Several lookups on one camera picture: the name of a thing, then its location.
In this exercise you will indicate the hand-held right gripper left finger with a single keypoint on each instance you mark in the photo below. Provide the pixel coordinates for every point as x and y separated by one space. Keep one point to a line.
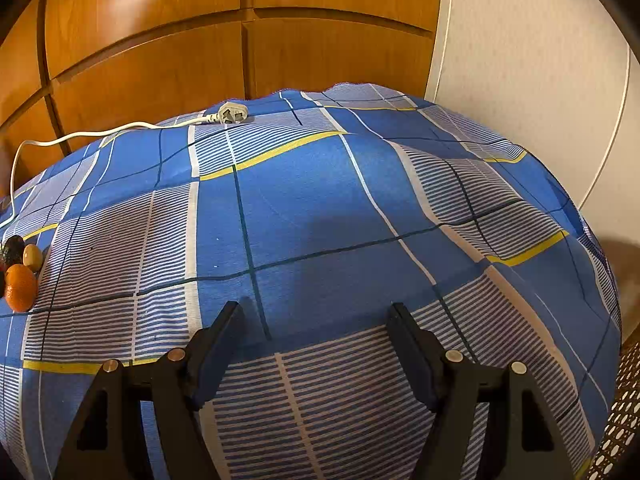
210 375

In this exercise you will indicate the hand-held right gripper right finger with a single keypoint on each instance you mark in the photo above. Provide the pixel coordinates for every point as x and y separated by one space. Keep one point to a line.
417 370

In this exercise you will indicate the blue plaid tablecloth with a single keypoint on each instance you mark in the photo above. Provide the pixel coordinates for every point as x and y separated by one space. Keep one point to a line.
325 210

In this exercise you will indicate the woven rattan chair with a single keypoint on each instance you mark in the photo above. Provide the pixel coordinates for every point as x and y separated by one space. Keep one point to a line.
617 420

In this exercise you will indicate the orange tangerine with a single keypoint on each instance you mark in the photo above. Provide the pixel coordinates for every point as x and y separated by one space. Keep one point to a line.
20 287

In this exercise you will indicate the small yellowish round fruit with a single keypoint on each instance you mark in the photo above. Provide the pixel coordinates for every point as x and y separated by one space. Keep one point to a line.
32 256

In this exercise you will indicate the wooden wardrobe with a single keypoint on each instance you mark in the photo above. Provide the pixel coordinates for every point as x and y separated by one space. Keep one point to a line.
150 35

